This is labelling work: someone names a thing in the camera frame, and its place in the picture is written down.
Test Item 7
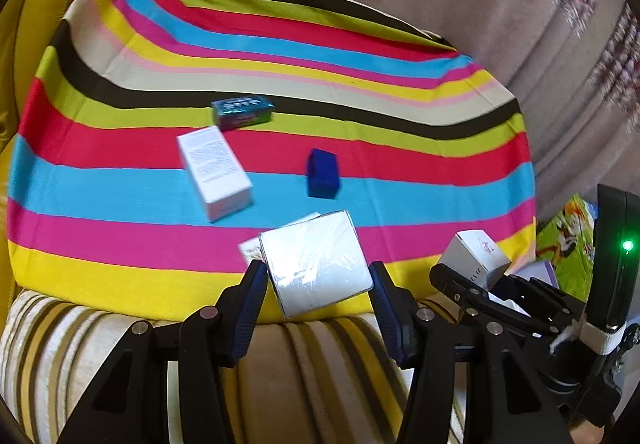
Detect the yellow leather sofa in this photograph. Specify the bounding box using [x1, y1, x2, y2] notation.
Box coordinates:
[0, 0, 121, 305]

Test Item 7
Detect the striped sofa cushion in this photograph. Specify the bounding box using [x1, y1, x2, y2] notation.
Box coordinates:
[0, 289, 471, 444]

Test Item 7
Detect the green cartoon printed box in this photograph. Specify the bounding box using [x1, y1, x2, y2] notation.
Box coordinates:
[535, 194, 601, 301]

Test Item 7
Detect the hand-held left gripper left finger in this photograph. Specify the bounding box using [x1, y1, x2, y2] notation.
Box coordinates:
[57, 260, 269, 444]

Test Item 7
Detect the white flat box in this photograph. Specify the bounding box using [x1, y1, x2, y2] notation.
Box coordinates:
[237, 211, 322, 266]

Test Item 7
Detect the small blue box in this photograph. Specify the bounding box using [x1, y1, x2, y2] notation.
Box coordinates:
[306, 148, 341, 200]

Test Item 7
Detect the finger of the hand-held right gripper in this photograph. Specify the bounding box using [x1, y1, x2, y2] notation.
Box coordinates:
[430, 264, 531, 327]
[505, 274, 587, 327]

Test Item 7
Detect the white silvery box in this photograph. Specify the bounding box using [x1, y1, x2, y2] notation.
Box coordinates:
[258, 210, 375, 320]

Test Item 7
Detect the purple storage box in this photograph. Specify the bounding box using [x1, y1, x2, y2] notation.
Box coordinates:
[514, 260, 559, 291]

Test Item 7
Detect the small white cube box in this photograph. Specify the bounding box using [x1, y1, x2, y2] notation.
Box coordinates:
[442, 229, 512, 292]

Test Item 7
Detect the teal box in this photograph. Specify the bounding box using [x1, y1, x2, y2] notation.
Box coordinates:
[211, 95, 276, 132]

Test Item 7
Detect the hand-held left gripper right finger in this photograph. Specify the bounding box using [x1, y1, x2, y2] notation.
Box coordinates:
[369, 261, 573, 444]

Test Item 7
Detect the striped colourful cloth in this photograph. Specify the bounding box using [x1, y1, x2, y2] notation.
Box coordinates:
[7, 0, 539, 325]

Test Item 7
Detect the white carton box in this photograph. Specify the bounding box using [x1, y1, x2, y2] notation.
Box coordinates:
[176, 126, 253, 223]

